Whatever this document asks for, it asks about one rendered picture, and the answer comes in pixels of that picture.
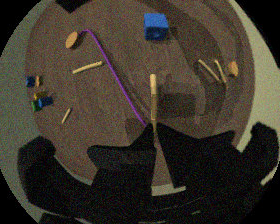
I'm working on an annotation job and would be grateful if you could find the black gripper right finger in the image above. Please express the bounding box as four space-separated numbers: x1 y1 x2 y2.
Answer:
156 123 236 189

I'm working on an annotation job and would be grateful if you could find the tan round disc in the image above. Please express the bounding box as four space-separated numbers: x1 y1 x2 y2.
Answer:
35 75 43 88
228 60 238 77

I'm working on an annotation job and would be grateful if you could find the green cube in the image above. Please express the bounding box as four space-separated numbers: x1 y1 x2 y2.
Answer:
32 99 42 113

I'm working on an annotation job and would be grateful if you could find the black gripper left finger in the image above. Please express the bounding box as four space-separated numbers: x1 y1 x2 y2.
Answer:
87 123 156 188

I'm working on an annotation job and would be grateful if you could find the round wooden button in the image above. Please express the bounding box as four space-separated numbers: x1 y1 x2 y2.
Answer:
65 31 81 49

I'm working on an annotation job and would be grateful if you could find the purple string with wooden stick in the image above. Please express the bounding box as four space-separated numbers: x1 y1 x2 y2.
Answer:
79 28 157 132

